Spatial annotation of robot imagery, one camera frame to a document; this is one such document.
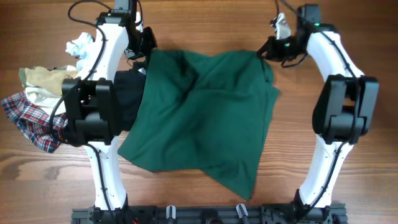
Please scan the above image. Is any white folded garment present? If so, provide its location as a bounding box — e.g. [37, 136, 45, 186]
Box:
[25, 87, 61, 115]

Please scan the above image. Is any dark green cloth garment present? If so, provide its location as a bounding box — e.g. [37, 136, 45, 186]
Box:
[118, 50, 279, 200]

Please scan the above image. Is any white crumpled cloth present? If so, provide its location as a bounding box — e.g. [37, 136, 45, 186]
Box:
[65, 32, 94, 70]

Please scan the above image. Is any beige tan garment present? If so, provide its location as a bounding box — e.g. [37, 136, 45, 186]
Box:
[24, 67, 79, 96]

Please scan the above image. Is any black garment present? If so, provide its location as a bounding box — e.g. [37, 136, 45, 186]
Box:
[114, 69, 146, 131]

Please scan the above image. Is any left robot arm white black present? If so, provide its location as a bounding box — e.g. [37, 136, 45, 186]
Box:
[62, 1, 157, 223]

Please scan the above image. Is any plaid red blue shirt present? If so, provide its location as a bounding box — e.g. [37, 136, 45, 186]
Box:
[1, 91, 60, 153]

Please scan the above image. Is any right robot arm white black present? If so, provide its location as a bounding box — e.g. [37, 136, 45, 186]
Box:
[257, 4, 379, 223]

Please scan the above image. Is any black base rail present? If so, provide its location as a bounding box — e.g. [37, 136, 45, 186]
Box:
[70, 203, 348, 224]

